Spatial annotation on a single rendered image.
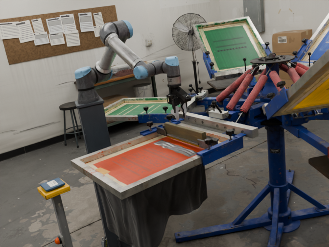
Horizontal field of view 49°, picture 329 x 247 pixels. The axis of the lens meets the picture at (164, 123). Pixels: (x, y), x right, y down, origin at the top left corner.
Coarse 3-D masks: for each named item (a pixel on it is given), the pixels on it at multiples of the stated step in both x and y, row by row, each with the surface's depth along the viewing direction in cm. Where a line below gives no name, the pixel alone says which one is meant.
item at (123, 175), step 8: (184, 144) 215; (168, 152) 206; (176, 152) 204; (176, 160) 193; (160, 168) 187; (120, 176) 183; (128, 176) 182; (136, 176) 181; (144, 176) 180; (128, 184) 174
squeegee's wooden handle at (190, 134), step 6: (168, 126) 223; (174, 126) 218; (180, 126) 214; (168, 132) 225; (174, 132) 220; (180, 132) 215; (186, 132) 210; (192, 132) 205; (198, 132) 200; (204, 132) 199; (186, 138) 211; (192, 138) 206; (198, 138) 202; (204, 138) 200
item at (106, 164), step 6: (162, 138) 230; (168, 138) 229; (150, 144) 223; (180, 144) 216; (132, 150) 217; (138, 150) 215; (162, 150) 210; (114, 156) 211; (120, 156) 210; (102, 162) 205; (108, 162) 204; (108, 168) 196; (114, 168) 195; (120, 168) 194
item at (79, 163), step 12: (156, 132) 233; (216, 132) 216; (120, 144) 220; (132, 144) 224; (84, 156) 208; (96, 156) 211; (84, 168) 191; (168, 168) 177; (180, 168) 178; (96, 180) 180; (108, 180) 173; (144, 180) 167; (156, 180) 170; (120, 192) 159; (132, 192) 163
